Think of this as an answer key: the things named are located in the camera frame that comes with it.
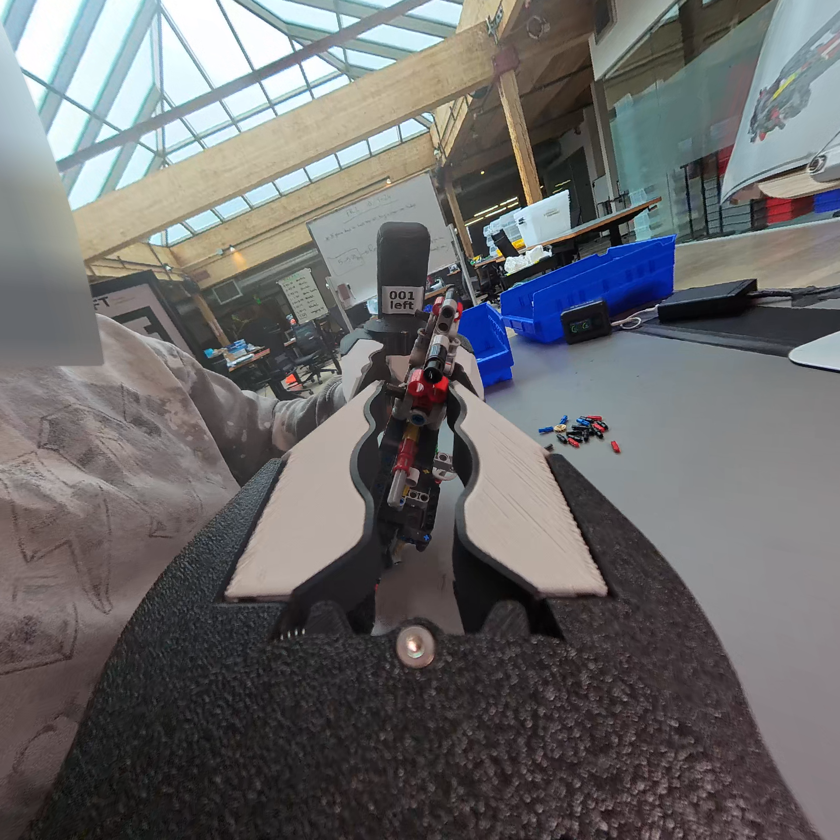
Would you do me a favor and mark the white instruction booklet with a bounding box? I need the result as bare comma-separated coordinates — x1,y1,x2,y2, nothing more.
722,0,840,204

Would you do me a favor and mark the black framed marker sign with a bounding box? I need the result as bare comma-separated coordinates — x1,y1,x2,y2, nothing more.
91,272,177,342

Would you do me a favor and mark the wooden top office table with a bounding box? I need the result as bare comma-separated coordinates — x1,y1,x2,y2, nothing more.
472,197,662,290

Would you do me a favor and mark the silver booklet stand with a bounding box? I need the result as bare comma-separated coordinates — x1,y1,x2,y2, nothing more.
787,331,840,374

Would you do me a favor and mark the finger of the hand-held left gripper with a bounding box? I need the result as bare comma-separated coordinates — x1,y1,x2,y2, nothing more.
453,338,487,403
340,331,386,399

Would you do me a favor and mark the toy brick car chassis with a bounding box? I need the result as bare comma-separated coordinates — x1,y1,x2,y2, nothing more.
377,285,463,565

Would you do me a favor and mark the paper flip chart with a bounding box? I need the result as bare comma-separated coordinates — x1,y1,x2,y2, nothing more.
277,268,329,324

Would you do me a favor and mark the black power cable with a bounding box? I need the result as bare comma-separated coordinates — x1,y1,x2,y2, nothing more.
748,284,840,308

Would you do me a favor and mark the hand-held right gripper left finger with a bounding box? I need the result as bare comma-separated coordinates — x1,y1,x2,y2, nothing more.
225,381,386,602

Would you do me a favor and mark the black battery charger box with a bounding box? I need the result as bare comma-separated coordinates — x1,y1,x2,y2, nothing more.
561,301,613,345

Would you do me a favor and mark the grey desk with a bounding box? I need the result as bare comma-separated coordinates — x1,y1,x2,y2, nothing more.
374,322,840,840

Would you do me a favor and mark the black office chair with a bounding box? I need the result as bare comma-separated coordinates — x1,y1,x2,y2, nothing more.
289,323,341,385

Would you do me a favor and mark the person's grey printed sweatshirt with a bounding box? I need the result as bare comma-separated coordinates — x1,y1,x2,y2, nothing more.
0,315,290,840

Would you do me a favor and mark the person's left forearm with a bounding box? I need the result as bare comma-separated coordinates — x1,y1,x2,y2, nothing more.
239,377,349,454

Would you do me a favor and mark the black desk mat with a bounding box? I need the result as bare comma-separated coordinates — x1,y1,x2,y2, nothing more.
630,308,840,358

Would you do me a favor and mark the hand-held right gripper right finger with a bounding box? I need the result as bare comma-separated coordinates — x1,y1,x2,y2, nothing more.
449,385,609,599

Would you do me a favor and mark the whiteboard on stand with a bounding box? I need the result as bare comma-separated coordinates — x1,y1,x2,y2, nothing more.
307,172,460,312

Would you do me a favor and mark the pile of small toy pins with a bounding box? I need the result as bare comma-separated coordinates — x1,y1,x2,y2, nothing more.
539,413,621,454

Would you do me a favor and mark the white storage box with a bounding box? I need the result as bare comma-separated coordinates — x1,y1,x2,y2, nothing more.
515,190,572,247

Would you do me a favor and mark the short blue plastic bin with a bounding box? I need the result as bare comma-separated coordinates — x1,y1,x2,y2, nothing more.
456,302,516,388

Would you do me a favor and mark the storage rack of red bins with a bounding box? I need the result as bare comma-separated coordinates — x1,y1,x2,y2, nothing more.
682,147,840,227

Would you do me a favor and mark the cluttered wooden table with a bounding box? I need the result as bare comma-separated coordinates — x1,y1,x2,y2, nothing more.
203,338,273,378

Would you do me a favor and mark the black power adapter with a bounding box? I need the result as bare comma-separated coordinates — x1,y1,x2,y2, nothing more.
658,279,757,322

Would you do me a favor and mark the long blue plastic bin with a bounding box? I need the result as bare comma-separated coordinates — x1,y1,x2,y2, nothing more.
500,235,677,343

